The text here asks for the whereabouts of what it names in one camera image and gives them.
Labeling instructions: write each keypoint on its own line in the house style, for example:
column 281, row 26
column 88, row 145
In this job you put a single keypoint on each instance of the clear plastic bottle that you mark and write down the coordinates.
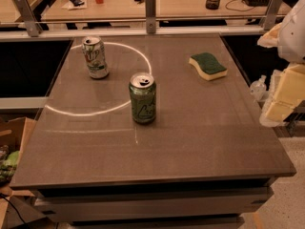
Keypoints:
column 258, row 88

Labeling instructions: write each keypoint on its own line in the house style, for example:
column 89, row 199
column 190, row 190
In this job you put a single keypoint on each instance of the middle metal bracket post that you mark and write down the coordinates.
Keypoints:
column 150, row 6

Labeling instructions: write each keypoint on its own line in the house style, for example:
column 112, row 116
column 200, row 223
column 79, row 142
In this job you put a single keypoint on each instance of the white 7up soda can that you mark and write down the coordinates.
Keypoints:
column 94, row 53

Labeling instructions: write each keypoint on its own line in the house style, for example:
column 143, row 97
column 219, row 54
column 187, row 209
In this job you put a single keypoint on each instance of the yellow sponge with green top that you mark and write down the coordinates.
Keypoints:
column 207, row 66

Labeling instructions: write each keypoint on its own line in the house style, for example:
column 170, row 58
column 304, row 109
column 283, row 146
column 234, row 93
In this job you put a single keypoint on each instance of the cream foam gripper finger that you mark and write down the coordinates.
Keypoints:
column 287, row 91
column 270, row 38

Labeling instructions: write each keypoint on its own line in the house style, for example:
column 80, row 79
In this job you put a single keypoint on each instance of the cardboard box with green items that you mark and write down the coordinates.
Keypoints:
column 14, row 136

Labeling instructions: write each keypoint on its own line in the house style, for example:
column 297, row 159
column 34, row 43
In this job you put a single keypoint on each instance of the metal bracket post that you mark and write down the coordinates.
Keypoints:
column 268, row 20
column 32, row 26
column 150, row 6

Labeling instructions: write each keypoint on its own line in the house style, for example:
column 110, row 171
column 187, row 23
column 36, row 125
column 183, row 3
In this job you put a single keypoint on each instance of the dark green soda can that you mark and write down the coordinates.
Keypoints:
column 142, row 89

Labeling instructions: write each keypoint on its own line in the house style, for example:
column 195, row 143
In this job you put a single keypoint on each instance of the right metal bracket post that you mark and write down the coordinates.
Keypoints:
column 268, row 20

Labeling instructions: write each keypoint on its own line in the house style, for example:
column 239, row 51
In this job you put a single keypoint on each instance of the left metal bracket post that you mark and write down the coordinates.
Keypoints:
column 32, row 26

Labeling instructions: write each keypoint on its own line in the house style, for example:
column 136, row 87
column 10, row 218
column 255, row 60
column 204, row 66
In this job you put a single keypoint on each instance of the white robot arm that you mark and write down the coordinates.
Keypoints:
column 291, row 38

